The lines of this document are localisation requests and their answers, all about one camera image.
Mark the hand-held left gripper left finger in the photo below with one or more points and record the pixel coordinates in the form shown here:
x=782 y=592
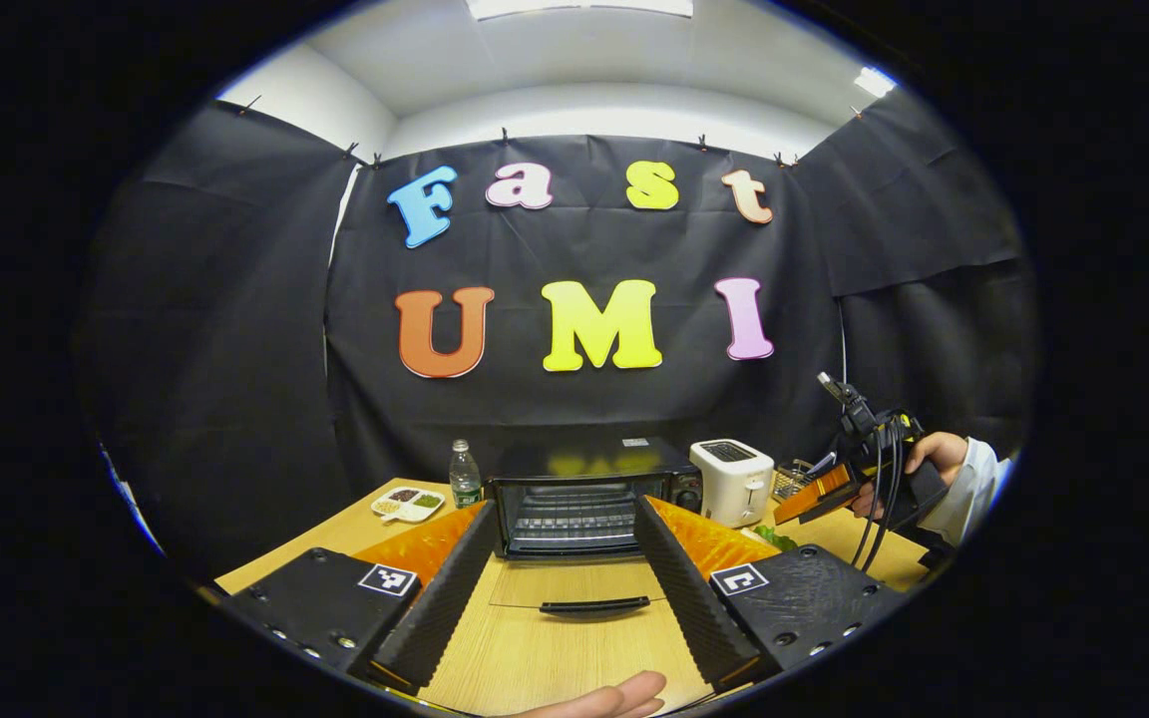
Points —
x=450 y=598

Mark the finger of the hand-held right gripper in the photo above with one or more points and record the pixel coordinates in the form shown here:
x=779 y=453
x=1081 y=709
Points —
x=814 y=497

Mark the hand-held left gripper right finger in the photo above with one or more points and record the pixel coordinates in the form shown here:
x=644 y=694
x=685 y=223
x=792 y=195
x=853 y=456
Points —
x=679 y=598

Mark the sandwich with lettuce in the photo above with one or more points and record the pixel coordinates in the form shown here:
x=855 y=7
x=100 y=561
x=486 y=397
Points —
x=774 y=539

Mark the black electric oven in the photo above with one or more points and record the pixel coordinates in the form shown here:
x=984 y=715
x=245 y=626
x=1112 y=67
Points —
x=574 y=464

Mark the metal mesh basket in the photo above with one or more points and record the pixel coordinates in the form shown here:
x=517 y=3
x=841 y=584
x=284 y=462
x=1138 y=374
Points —
x=792 y=481

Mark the white toaster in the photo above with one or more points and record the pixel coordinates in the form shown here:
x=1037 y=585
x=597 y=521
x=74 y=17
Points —
x=729 y=484

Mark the white sectioned snack plate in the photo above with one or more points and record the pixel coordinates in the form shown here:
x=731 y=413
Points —
x=407 y=504

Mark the water bottle green label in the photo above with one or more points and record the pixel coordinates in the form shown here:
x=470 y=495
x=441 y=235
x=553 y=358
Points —
x=465 y=484

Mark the black backdrop cloth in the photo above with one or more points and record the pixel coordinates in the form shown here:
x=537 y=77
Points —
x=584 y=239

